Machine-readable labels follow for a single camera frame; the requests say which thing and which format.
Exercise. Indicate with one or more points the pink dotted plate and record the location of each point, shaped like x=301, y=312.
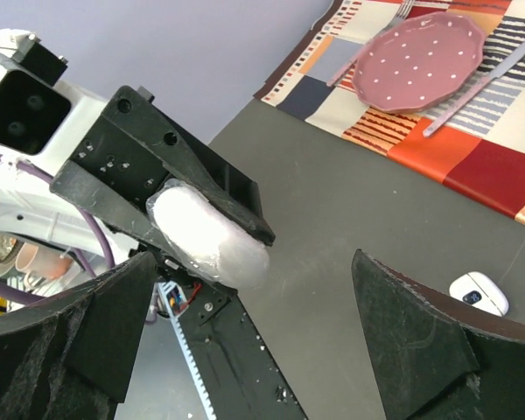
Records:
x=419, y=63

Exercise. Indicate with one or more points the patterned orange placemat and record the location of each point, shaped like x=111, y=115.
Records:
x=479, y=153

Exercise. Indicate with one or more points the lilac knife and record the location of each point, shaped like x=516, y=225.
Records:
x=515, y=56

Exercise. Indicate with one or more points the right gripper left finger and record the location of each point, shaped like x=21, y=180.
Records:
x=71, y=356

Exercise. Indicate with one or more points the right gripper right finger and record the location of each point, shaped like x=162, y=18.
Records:
x=434, y=357

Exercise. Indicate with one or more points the stacked cups beyond table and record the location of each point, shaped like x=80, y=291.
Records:
x=30, y=270

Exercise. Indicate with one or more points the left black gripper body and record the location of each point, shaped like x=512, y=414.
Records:
x=113, y=153

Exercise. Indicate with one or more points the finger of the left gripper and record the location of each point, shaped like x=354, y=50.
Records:
x=82, y=189
x=186, y=158

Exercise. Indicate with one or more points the white earbud charging case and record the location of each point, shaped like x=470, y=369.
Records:
x=478, y=290

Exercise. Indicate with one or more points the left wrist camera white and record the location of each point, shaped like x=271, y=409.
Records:
x=40, y=112

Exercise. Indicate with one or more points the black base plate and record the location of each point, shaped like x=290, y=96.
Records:
x=241, y=376

